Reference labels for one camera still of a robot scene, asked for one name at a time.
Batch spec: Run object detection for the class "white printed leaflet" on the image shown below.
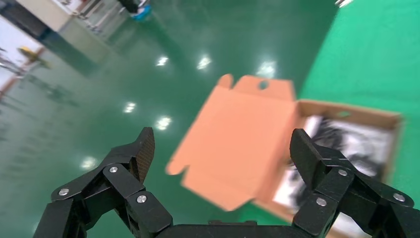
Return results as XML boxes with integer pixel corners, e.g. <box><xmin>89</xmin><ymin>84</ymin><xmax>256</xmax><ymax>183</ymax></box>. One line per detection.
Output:
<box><xmin>272</xmin><ymin>115</ymin><xmax>394</xmax><ymax>238</ymax></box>

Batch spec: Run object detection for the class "black data cable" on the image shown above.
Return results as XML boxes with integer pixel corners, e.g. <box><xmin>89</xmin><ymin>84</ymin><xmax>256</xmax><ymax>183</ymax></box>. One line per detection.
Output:
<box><xmin>313</xmin><ymin>118</ymin><xmax>352</xmax><ymax>155</ymax></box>

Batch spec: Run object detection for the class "green cloth mat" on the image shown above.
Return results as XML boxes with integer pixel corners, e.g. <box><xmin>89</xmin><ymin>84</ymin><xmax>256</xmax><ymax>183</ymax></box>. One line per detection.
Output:
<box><xmin>238</xmin><ymin>0</ymin><xmax>420</xmax><ymax>238</ymax></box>

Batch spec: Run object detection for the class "blue wheeled object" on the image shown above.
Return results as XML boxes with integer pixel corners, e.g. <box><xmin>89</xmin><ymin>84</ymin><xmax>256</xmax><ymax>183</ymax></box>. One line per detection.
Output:
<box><xmin>129</xmin><ymin>0</ymin><xmax>153</xmax><ymax>22</ymax></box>

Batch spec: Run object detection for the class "brown cardboard box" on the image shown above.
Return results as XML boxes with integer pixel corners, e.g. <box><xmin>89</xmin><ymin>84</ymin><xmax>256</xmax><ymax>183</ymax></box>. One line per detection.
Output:
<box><xmin>165</xmin><ymin>73</ymin><xmax>404</xmax><ymax>238</ymax></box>

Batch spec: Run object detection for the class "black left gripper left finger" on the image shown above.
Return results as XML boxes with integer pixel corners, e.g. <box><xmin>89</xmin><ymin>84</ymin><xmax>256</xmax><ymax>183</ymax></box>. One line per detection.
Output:
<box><xmin>33</xmin><ymin>127</ymin><xmax>173</xmax><ymax>238</ymax></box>

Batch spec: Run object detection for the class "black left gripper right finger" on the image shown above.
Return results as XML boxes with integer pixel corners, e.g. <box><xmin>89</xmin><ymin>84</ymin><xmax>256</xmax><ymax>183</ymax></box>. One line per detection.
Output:
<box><xmin>289</xmin><ymin>128</ymin><xmax>420</xmax><ymax>238</ymax></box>

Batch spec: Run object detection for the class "yellow blurry object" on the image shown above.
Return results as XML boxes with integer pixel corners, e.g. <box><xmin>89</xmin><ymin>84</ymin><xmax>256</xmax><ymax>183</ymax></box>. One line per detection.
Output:
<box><xmin>18</xmin><ymin>46</ymin><xmax>52</xmax><ymax>69</ymax></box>

